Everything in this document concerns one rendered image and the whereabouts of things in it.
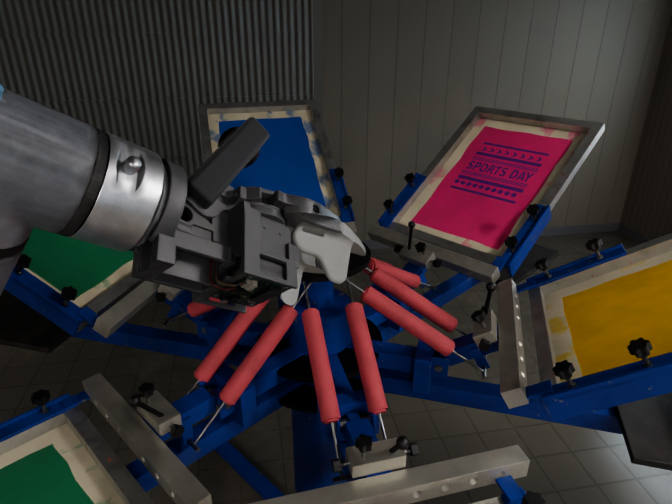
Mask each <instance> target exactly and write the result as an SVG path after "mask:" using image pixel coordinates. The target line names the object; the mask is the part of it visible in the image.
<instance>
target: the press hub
mask: <svg viewBox="0 0 672 504"><path fill-rule="evenodd" d="M361 242H362V241H361ZM362 243H363V242H362ZM363 245H364V247H365V250H366V255H365V256H360V255H356V254H352V253H350V258H349V265H348V272H347V278H348V277H351V276H353V275H356V274H358V273H359V272H361V271H362V270H364V269H365V268H366V267H367V266H368V265H369V263H370V260H371V251H370V249H369V247H368V246H367V245H366V244H365V243H363ZM301 281H305V282H306V286H307V285H308V283H309V282H313V283H312V284H311V285H310V287H309V288H308V290H307V292H308V297H309V302H310V307H311V308H316V309H317V310H319V313H320V318H321V323H322V327H323V332H324V337H325V342H326V347H327V352H328V355H330V354H334V353H336V354H337V356H338V358H339V360H340V363H341V365H342V367H343V369H344V372H345V374H346V376H347V379H348V381H349V383H350V385H351V388H352V390H353V391H358V390H364V389H363V385H362V381H361V379H358V378H352V377H355V376H357V375H359V374H360V372H359V368H358V363H357V359H356V355H355V350H354V349H351V348H346V347H347V345H348V344H349V343H350V340H351V333H350V328H349V324H348V320H347V315H346V311H345V307H347V305H348V304H350V303H351V299H350V298H349V296H348V295H347V294H345V293H344V292H342V291H340V290H338V289H335V288H334V282H331V281H330V280H329V279H328V278H327V277H326V275H325V274H320V273H308V272H303V274H302V279H301ZM294 309H295V310H296V311H297V312H298V313H297V314H298V317H297V318H296V319H295V321H294V322H293V323H292V325H291V326H290V328H289V329H288V338H282V339H281V340H280V342H279V343H278V344H277V346H276V347H275V349H274V350H273V351H272V353H271V354H270V356H269V357H271V356H273V355H274V354H276V353H278V352H280V351H282V350H284V349H286V348H287V347H289V346H292V347H293V348H294V349H295V350H297V351H299V352H301V353H303V354H304V355H302V356H300V357H298V358H297V359H295V360H293V361H291V362H289V363H288V364H286V365H284V366H282V367H281V368H279V369H278V370H277V372H278V375H280V376H282V377H284V378H287V379H290V380H293V381H298V382H304V384H303V385H301V386H300V387H298V388H296V389H295V390H293V391H291V392H290V393H288V394H286V395H285V396H283V397H282V398H280V400H279V404H280V405H282V406H284V407H287V408H290V409H292V430H293V451H294V473H295V493H299V492H304V491H308V490H313V489H317V488H322V487H326V486H331V485H336V484H340V483H345V482H347V480H345V481H340V482H335V483H333V477H337V476H340V472H337V473H333V471H332V465H331V459H336V458H337V455H336V450H335V445H334V443H329V444H324V445H322V444H321V441H320V438H319V434H318V420H317V396H316V390H315V385H314V380H313V374H312V369H311V364H310V358H309V353H308V348H307V342H306V337H305V332H304V326H303V321H302V316H301V314H302V312H303V311H304V310H306V309H308V306H307V301H306V296H305V294H304V295H303V297H302V298H301V299H300V301H299V302H298V304H297V305H296V306H295V308H294ZM366 321H367V325H368V329H369V333H370V337H371V340H377V341H382V336H381V333H380V331H379V329H378V328H377V326H376V325H375V324H374V323H373V322H372V321H370V320H369V319H368V318H367V319H366ZM269 357H268V358H269Z"/></svg>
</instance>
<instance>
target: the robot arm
mask: <svg viewBox="0 0 672 504"><path fill-rule="evenodd" d="M268 139H269V133H268V131H267V130H266V129H265V128H264V127H263V126H262V125H261V124H260V123H259V122H258V121H257V120H256V119H255V118H254V117H250V118H248V119H247V120H246V121H245V122H244V123H243V124H242V125H241V126H240V127H238V126H237V127H232V128H229V129H227V130H226V131H225V132H224V133H223V134H222V135H221V137H220V139H219V141H218V145H217V146H218V148H217V149H216V150H215V151H214V152H213V153H212V154H211V156H210V157H209V158H208V159H207V160H206V161H205V162H204V163H203V164H202V165H201V166H200V167H199V168H198V169H197V170H196V171H195V172H194V173H193V174H192V175H191V176H190V177H189V178H188V179H187V175H186V172H185V170H184V169H183V167H182V166H180V165H178V164H175V163H173V162H170V161H168V160H166V159H163V158H161V157H160V156H159V155H158V154H157V153H155V152H153V151H151V150H148V149H146V148H144V147H141V146H139V145H137V144H134V143H132V142H130V141H127V140H125V139H122V138H120V137H118V136H115V135H113V134H111V133H108V132H106V131H103V130H101V129H98V128H96V127H94V126H92V125H89V124H87V123H85V122H82V121H80V120H78V119H75V118H73V117H71V116H68V115H66V114H64V113H61V112H59V111H57V110H54V109H52V108H50V107H47V106H45V105H43V104H40V103H38V102H35V101H33V100H31V99H28V98H26V97H24V96H21V95H19V94H17V93H14V92H12V91H10V90H7V89H5V88H4V87H3V85H2V84H0V296H1V294H2V291H3V289H4V287H5V285H6V283H7V281H8V279H9V277H10V275H11V273H12V271H13V269H14V267H15V265H16V263H17V261H18V259H19V257H20V255H21V253H22V251H23V249H24V247H25V246H26V243H27V241H28V239H29V236H30V233H31V231H32V229H33V228H37V229H40V230H44V231H48V232H51V233H55V234H59V235H63V236H67V237H69V238H73V239H77V240H80V241H84V242H88V243H91V244H95V245H99V246H102V247H106V248H110V249H113V250H117V251H122V252H125V251H128V250H129V251H132V252H134V256H133V265H132V275H131V277H133V278H137V279H141V280H145V281H149V282H153V283H157V284H161V285H166V286H170V287H174V288H178V289H182V290H186V291H190V292H192V301H193V302H197V303H201V304H206V305H210V306H214V307H218V308H223V309H227V310H231V311H236V312H240V313H246V306H249V307H254V306H256V305H258V304H260V303H263V302H265V301H267V300H269V299H271V298H274V297H276V296H278V295H280V298H281V300H282V301H283V302H284V303H285V304H287V305H294V304H295V303H296V302H297V298H298V293H299V289H300V284H301V279H302V274H303V272H308V273H320V274H325V275H326V277H327V278H328V279H329V280H330V281H331V282H334V283H337V284H341V283H343V282H344V281H345V280H346V278H347V272H348V265H349V258H350V253H352V254H356V255H360V256H365V255H366V250H365V247H364V245H363V243H362V242H361V240H360V239H359V238H358V237H357V236H356V234H355V233H354V232H353V231H352V230H351V229H350V228H349V227H348V226H347V225H346V224H344V223H343V222H342V221H340V219H339V217H338V216H337V215H336V214H334V213H333V212H331V211H330V210H329V209H327V208H326V207H324V206H323V205H322V204H320V203H318V202H316V201H314V200H312V199H309V198H306V197H302V196H297V195H291V194H286V193H284V192H281V191H279V190H276V191H275V192H274V191H271V190H267V189H263V188H261V187H254V186H248V187H243V186H241V185H240V186H239V187H238V188H236V189H234V188H233V187H232V186H230V183H231V182H232V181H233V180H234V179H235V177H236V176H237V175H238V174H239V173H240V172H241V170H242V169H243V168H246V167H249V166H251V165H252V164H253V163H254V162H255V161H256V160H257V158H258V156H259V152H260V148H261V147H262V146H263V145H264V143H265V142H266V141H267V140H268ZM287 225H288V226H290V227H293V228H294V229H293V231H292V232H290V228H288V227H286V226H287ZM291 241H292V243H293V244H291ZM209 297H212V298H216V299H220V302H216V301H212V300H209ZM221 302H222V303H221ZM226 302H229V303H232V304H234V306H233V305H229V304H225V303H226Z"/></svg>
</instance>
